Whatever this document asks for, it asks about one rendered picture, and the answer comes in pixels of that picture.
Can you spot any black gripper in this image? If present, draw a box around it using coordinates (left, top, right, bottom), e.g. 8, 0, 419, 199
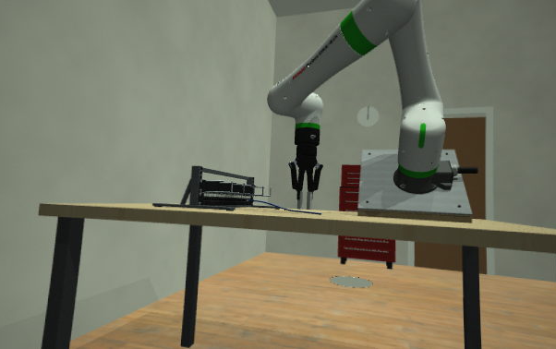
289, 145, 323, 210

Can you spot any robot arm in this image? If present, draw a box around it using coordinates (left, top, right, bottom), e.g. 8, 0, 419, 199
267, 0, 477, 194

